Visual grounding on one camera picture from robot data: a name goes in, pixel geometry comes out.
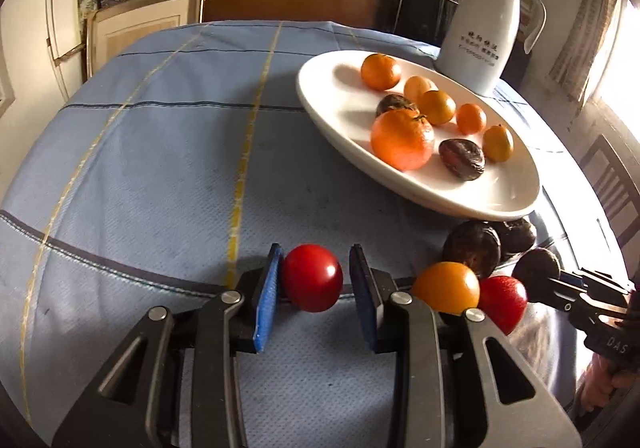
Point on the white oval plate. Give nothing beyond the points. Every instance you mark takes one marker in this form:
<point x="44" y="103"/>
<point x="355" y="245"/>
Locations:
<point x="343" y="108"/>

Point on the white thermos jug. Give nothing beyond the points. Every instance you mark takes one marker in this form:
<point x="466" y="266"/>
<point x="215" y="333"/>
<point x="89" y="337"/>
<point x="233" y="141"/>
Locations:
<point x="480" y="39"/>

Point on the red plum back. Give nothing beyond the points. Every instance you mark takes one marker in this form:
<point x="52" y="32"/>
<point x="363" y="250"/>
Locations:
<point x="503" y="299"/>

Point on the dark wooden chair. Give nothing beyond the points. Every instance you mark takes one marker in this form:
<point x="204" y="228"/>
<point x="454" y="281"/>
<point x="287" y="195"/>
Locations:
<point x="615" y="188"/>

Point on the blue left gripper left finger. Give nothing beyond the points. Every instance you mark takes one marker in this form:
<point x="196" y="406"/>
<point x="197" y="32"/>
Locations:
<point x="134" y="399"/>

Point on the pale speckled round fruit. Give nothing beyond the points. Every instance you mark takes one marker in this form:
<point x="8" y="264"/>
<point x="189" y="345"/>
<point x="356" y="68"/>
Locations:
<point x="416" y="86"/>

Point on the orange mandarin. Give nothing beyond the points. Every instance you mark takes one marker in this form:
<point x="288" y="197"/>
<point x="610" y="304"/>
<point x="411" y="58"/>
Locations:
<point x="448" y="287"/>
<point x="471" y="119"/>
<point x="380" y="72"/>
<point x="403" y="141"/>

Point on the framed beige panel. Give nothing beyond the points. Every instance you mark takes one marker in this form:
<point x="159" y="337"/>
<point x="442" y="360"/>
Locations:
<point x="111" y="30"/>

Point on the dark passion fruit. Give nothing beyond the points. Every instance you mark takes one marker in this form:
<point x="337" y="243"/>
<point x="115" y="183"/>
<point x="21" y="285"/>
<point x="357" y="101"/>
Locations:
<point x="476" y="245"/>
<point x="462" y="158"/>
<point x="536" y="270"/>
<point x="515" y="237"/>
<point x="395" y="101"/>

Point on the dark passion fruit front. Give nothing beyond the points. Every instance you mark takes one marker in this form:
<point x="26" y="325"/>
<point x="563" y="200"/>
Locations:
<point x="395" y="101"/>

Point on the small yellow-orange fruit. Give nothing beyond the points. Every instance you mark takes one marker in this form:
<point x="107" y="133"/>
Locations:
<point x="498" y="143"/>

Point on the red plum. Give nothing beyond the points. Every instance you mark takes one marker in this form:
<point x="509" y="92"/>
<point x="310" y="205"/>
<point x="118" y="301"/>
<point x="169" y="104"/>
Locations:
<point x="503" y="299"/>
<point x="312" y="278"/>

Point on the red plum front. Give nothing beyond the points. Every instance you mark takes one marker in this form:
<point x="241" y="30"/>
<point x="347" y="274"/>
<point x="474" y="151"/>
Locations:
<point x="312" y="278"/>

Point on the orange mandarin front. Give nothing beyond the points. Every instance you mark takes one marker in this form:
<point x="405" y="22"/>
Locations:
<point x="380" y="72"/>

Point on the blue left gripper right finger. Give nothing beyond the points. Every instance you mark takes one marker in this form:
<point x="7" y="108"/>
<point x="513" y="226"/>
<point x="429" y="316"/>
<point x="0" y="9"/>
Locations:
<point x="458" y="380"/>

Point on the blue checked tablecloth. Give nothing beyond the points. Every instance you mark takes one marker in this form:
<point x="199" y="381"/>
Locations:
<point x="129" y="198"/>

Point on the person's right hand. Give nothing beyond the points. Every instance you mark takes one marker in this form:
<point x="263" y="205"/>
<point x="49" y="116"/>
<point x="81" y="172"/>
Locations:
<point x="600" y="382"/>

